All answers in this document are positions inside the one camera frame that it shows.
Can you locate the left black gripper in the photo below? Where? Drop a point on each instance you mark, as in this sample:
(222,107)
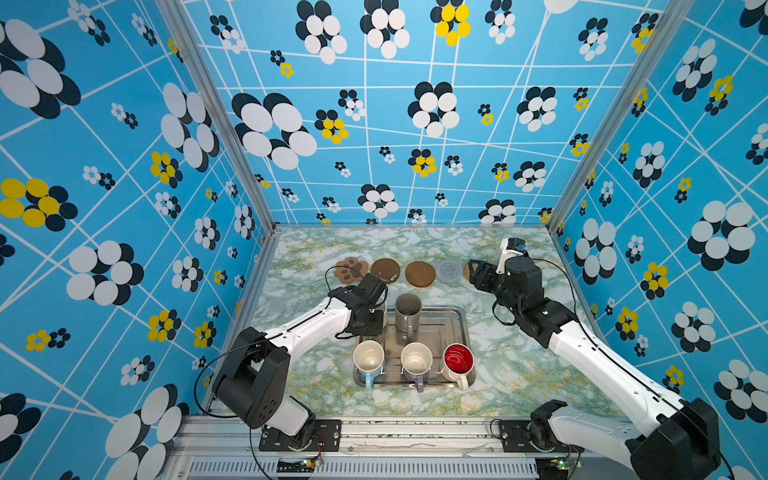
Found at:
(378,327)

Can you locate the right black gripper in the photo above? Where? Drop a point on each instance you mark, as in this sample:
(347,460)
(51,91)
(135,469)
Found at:
(486,274)

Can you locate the paw print wooden coaster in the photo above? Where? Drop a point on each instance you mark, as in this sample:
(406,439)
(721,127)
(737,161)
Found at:
(350,270)

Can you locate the round brown coaster front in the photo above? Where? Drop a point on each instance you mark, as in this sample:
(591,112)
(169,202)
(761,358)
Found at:
(386,269)

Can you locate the round brown coaster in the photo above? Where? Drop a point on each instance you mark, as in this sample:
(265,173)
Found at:
(420,274)
(386,269)

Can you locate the grey metallic mug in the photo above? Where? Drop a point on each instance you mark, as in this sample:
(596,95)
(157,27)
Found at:
(408,310)

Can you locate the grey silicone round coaster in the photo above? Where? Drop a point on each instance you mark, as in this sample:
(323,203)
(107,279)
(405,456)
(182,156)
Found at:
(449,271)

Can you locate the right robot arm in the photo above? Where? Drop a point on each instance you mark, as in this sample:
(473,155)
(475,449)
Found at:
(664,436)

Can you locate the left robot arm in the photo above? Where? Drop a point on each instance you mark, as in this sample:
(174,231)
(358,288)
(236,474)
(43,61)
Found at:
(252,379)

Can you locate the metal serving tray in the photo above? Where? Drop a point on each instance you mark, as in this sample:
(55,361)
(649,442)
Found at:
(439,327)

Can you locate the red interior white mug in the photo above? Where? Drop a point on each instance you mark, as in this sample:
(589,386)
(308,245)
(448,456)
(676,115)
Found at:
(458,363)

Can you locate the white mug blue handle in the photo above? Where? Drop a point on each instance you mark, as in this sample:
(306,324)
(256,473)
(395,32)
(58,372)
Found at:
(368,359)

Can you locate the white mug purple handle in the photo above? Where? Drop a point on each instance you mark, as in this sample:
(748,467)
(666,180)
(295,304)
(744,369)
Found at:
(416,363)

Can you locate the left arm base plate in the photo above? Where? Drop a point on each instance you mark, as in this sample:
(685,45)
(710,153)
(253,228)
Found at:
(319,435)

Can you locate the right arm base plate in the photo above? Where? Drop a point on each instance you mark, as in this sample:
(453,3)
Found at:
(516,437)

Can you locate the aluminium front frame rail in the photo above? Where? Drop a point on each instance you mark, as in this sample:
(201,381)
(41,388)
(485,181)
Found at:
(377,448)

